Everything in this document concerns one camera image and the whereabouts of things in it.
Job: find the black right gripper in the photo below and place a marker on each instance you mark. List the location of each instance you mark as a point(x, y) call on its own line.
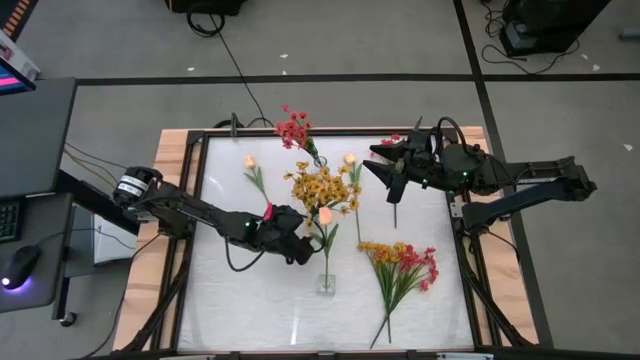
point(425, 165)

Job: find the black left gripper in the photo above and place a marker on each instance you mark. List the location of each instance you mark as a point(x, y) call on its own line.
point(285, 222)

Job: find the red artificial flower bunch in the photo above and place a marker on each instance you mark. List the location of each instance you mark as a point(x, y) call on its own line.
point(391, 140)
point(295, 131)
point(417, 262)

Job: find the peach artificial tulip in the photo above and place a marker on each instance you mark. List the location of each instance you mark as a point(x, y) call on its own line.
point(350, 159)
point(325, 216)

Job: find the green stem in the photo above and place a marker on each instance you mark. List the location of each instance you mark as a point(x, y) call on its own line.
point(249, 161)

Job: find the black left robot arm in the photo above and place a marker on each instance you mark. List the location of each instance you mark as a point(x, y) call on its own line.
point(190, 210)

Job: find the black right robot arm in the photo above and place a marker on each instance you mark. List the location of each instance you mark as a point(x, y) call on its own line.
point(525, 202)

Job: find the square faceted glass vase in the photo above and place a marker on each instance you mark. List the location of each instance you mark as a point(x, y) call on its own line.
point(321, 286)

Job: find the conical clear glass vase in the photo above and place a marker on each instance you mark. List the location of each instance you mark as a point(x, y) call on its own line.
point(320, 161)

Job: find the light wooden table board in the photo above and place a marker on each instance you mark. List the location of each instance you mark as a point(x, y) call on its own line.
point(170, 145)

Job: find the white box under desk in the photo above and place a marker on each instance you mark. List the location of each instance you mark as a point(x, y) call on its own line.
point(112, 247)

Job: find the black equipment cabinet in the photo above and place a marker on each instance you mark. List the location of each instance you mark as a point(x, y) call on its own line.
point(550, 25)

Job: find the black caster wheel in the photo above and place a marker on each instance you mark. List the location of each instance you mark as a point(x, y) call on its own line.
point(68, 319)

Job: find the black box on floor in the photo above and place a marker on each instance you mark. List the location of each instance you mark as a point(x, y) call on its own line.
point(205, 5)

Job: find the grey floor object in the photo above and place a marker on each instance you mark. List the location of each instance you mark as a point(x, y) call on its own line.
point(630, 34)

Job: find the black computer mouse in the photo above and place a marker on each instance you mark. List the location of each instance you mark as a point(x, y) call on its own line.
point(20, 265)

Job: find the grey desk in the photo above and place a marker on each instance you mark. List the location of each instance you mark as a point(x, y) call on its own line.
point(35, 140)

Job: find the backlit black keyboard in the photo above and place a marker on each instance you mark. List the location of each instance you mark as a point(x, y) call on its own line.
point(9, 220)

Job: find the white-framed monitor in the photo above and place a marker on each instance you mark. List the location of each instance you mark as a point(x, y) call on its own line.
point(10, 80)

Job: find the black panel orange stripes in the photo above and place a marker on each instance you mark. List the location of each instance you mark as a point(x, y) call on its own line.
point(17, 15)

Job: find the black upright frame post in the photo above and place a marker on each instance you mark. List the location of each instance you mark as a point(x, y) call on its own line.
point(234, 125)

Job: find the white bracket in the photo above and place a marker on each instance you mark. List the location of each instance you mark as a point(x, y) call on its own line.
point(465, 356)
point(187, 357)

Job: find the black aluminium table frame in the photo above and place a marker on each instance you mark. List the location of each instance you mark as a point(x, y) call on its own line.
point(195, 137)

